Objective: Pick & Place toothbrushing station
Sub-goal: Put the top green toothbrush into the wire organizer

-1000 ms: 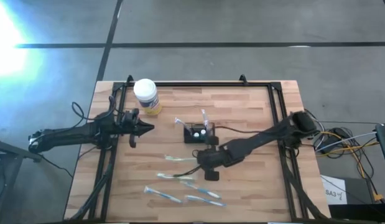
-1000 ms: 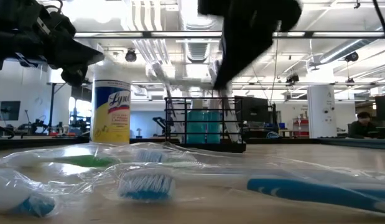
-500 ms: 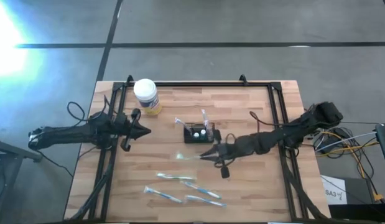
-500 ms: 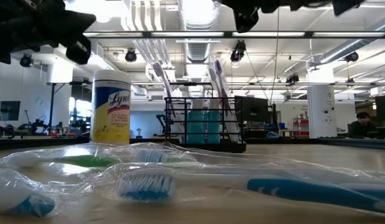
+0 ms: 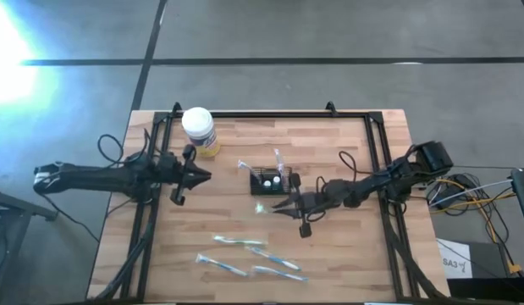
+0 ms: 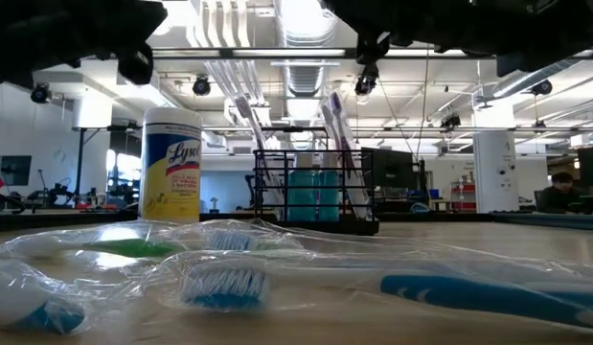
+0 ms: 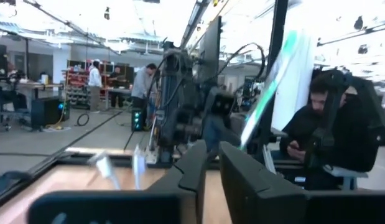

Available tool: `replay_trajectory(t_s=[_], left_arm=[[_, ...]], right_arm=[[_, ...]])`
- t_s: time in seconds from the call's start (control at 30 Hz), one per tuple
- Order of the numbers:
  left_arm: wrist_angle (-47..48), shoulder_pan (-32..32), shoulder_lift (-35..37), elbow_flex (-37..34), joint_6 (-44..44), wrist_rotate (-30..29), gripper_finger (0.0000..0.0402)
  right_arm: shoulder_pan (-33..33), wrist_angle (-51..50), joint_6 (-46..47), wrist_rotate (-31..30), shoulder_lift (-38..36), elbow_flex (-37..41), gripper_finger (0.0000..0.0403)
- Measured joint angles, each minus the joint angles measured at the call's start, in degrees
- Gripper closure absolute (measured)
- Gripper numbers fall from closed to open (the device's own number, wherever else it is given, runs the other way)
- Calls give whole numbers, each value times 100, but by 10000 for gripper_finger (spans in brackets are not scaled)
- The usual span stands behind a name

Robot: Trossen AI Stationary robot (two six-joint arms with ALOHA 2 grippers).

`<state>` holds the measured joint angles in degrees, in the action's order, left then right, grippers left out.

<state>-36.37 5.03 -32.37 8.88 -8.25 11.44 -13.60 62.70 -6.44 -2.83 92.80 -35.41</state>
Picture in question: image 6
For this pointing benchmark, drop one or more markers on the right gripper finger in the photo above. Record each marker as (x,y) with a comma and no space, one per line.
(382,14)
(348,14)

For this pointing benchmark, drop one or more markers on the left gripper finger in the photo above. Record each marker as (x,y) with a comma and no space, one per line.
(133,10)
(140,31)

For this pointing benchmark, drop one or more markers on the grey toothbrush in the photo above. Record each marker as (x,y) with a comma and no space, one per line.
(243,103)

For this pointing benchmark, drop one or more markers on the teal mouthwash bottle white cap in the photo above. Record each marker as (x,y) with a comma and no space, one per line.
(302,196)
(328,196)

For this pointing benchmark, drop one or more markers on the green toothbrush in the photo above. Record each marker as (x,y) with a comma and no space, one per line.
(133,247)

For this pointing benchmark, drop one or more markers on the blue toothbrush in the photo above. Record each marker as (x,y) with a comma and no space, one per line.
(468,292)
(234,239)
(37,306)

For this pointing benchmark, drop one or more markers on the black ceiling spotlight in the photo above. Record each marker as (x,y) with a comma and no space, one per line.
(541,87)
(201,86)
(450,122)
(40,93)

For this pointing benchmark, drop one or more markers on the white pillar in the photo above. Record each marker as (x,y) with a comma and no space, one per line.
(494,172)

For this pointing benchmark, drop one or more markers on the Lysol wipes canister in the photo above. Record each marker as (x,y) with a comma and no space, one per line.
(171,191)

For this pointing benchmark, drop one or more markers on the red storage shelf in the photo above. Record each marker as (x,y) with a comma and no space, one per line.
(463,206)

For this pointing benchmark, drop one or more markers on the person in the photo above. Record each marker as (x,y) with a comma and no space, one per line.
(562,196)

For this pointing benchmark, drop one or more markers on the black hanging camera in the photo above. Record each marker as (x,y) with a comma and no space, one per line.
(367,81)

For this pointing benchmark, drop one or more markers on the ribbed silver air duct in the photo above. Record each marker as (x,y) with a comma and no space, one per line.
(305,76)

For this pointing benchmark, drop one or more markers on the black post stand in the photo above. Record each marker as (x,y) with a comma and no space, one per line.
(79,167)

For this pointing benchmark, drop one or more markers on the dark wall screen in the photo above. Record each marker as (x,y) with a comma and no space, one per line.
(13,170)

